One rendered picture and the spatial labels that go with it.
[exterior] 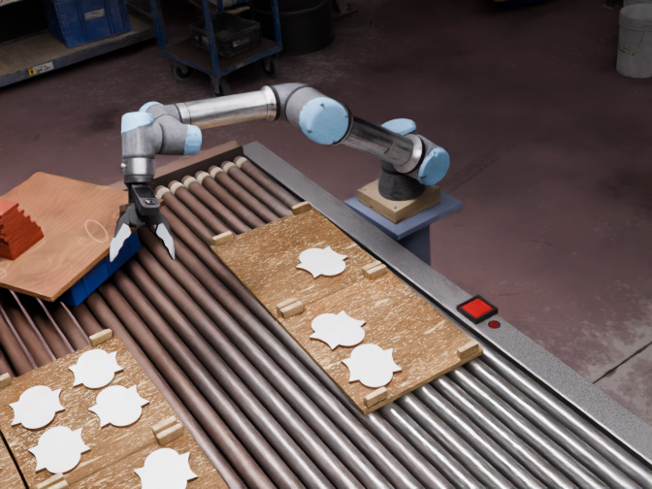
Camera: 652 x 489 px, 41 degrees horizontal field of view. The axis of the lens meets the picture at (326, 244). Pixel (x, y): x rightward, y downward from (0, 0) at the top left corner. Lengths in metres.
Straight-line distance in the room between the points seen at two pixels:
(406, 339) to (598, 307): 1.74
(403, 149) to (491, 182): 2.13
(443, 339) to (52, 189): 1.33
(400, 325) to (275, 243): 0.53
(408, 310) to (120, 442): 0.79
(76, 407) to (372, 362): 0.71
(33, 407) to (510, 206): 2.81
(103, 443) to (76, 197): 0.95
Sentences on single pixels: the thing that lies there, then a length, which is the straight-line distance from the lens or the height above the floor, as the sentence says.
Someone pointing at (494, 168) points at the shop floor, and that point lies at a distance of 4.73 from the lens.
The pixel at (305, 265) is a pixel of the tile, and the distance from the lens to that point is 2.46.
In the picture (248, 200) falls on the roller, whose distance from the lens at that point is 2.84.
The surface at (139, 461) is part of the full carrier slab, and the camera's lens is 2.03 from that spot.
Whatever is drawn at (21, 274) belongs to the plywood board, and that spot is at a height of 1.04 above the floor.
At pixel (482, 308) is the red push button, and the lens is 2.31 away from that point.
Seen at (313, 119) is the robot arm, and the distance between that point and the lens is 2.29.
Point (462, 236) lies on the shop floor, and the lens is 4.20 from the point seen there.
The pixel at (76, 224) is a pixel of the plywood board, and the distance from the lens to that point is 2.66.
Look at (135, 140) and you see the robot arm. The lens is 2.13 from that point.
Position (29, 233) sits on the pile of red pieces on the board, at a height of 1.08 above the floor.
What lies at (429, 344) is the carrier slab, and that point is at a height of 0.94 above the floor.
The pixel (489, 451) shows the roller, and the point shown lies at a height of 0.92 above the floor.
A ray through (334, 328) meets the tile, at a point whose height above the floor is 0.95.
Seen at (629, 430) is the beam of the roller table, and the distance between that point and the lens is 2.07.
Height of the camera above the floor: 2.40
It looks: 35 degrees down
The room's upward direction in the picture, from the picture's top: 6 degrees counter-clockwise
